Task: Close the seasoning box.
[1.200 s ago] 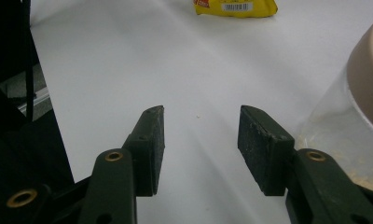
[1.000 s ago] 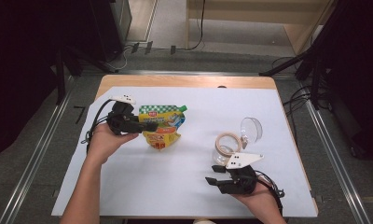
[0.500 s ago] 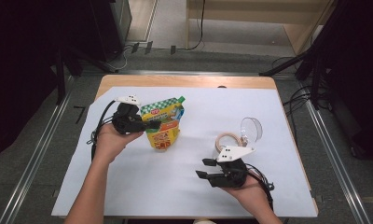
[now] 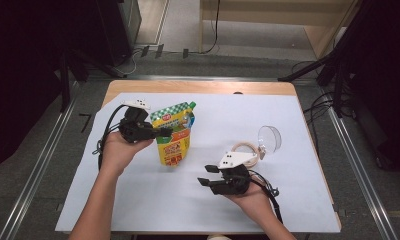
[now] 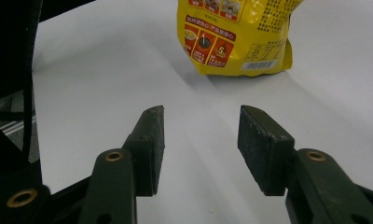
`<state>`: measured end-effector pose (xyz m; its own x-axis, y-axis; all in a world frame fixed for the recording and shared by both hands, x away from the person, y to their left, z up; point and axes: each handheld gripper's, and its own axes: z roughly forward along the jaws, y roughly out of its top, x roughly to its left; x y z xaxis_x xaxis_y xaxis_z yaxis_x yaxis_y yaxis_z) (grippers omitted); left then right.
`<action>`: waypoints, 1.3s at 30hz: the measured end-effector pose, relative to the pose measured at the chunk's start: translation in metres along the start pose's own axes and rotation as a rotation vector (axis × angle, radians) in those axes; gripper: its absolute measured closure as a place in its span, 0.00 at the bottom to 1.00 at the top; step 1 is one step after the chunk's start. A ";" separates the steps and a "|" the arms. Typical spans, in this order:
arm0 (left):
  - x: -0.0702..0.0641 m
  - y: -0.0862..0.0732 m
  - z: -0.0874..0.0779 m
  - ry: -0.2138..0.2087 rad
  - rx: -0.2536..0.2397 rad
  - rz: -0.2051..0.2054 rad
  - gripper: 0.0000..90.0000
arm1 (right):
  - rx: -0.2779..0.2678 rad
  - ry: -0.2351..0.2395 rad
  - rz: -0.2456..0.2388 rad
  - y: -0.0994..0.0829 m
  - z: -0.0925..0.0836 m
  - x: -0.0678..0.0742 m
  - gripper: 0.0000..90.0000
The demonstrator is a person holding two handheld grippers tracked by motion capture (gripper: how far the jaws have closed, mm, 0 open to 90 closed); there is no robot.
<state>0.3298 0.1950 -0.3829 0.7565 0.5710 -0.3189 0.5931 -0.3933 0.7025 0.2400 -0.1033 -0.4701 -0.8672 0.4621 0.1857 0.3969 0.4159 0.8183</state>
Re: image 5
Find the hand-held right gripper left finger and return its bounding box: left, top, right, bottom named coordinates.
left=78, top=105, right=166, bottom=224

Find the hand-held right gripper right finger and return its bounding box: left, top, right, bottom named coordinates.
left=237, top=105, right=373, bottom=224

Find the yellow seasoning pouch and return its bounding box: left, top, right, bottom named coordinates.
left=176, top=0, right=304, bottom=77

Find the white cloth mat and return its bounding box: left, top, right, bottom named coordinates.
left=32, top=0, right=373, bottom=224

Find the metal floor rail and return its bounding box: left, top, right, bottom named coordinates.
left=1, top=115, right=37, bottom=136

